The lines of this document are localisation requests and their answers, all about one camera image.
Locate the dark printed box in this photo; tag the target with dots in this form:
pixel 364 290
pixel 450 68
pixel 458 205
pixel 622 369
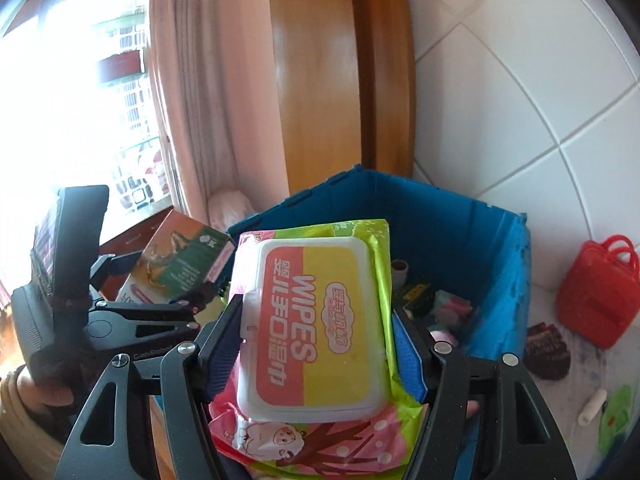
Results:
pixel 185 260

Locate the pink green wet wipes pack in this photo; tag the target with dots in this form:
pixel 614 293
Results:
pixel 310 320

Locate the small white bottle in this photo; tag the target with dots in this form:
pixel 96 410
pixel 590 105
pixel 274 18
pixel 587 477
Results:
pixel 592 406

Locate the blue plastic storage crate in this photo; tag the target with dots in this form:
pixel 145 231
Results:
pixel 440 220

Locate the window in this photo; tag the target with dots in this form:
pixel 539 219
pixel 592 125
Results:
pixel 75 110

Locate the pink green packet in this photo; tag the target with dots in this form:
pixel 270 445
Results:
pixel 450 307

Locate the pink curtain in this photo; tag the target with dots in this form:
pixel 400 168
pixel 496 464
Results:
pixel 210 85

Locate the person's left hand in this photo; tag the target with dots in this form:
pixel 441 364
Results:
pixel 37 385

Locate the green toy piece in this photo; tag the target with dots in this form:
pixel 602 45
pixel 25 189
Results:
pixel 615 410

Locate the pink fluffy cloth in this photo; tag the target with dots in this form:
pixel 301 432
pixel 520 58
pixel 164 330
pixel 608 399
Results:
pixel 230 207

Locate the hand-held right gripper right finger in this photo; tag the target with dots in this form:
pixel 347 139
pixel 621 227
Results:
pixel 407 360

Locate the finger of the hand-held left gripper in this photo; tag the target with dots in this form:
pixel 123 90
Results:
pixel 107 267
pixel 150 310

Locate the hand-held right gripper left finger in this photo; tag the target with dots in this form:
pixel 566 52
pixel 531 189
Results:
pixel 220 355

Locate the red toy suitcase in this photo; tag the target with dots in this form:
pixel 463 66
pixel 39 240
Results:
pixel 595 300

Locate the dark green box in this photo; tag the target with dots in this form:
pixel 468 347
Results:
pixel 417 297

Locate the white quilted headboard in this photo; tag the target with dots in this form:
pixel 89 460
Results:
pixel 525 110

